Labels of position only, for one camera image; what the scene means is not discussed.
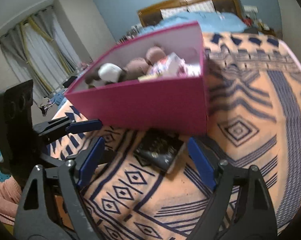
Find black tissue pack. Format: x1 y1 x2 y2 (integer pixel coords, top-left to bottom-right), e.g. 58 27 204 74
135 129 185 173

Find brown and white plush toy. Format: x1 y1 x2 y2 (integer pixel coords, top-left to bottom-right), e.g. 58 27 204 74
85 63 127 86

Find grey window curtains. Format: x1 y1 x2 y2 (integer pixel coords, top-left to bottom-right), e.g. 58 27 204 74
0 6 80 102

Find pink knitted teddy bear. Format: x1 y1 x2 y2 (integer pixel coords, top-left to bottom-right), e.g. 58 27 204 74
123 46 166 81

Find cream packaged box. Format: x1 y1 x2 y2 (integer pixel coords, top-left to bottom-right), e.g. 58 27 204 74
138 74 162 82

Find pink storage box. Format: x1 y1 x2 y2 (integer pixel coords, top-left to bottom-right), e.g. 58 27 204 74
65 21 208 135

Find floral tissue pack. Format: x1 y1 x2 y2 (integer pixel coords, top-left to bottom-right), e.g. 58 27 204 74
147 53 201 77

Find cluttered left nightstand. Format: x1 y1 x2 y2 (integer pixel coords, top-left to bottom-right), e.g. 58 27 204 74
118 23 143 43

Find cluttered nightstand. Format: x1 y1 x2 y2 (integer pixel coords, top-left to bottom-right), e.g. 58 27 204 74
118 23 143 43
243 5 283 38

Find light blue floral duvet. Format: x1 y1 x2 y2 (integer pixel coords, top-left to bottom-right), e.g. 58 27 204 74
139 11 248 35

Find left patterned pillow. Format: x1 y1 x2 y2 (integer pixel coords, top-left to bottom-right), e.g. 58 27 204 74
160 7 188 19

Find patterned pillow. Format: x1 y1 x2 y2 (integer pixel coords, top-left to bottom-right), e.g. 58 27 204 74
160 7 188 19
187 0 216 12

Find cluttered right nightstand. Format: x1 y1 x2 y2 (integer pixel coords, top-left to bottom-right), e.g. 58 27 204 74
243 5 283 38

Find right patterned pillow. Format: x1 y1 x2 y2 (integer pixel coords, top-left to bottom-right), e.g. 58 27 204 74
187 0 216 12

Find wooden bed headboard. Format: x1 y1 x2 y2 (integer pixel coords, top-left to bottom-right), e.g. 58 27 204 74
137 0 243 27

